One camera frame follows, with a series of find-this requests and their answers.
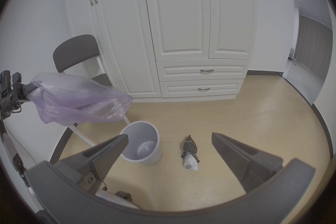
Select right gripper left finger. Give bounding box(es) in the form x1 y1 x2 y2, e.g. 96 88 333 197
54 134 129 190

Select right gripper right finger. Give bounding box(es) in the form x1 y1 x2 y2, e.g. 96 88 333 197
212 132 284 194

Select black and white trash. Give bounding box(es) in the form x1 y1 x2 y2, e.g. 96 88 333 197
180 135 199 172

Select purple plastic bag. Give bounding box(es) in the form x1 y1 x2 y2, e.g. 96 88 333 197
26 72 134 125

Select white trash bin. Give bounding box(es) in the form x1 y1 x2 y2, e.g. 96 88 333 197
119 121 162 166

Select white chair dark grey seat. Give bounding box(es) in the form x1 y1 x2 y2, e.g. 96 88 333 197
52 34 132 147

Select grey curtain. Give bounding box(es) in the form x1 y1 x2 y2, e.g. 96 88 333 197
293 15 333 83

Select white wardrobe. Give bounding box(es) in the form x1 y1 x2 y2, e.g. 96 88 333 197
65 0 259 99

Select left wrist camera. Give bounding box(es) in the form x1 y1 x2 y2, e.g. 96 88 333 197
0 70 23 92

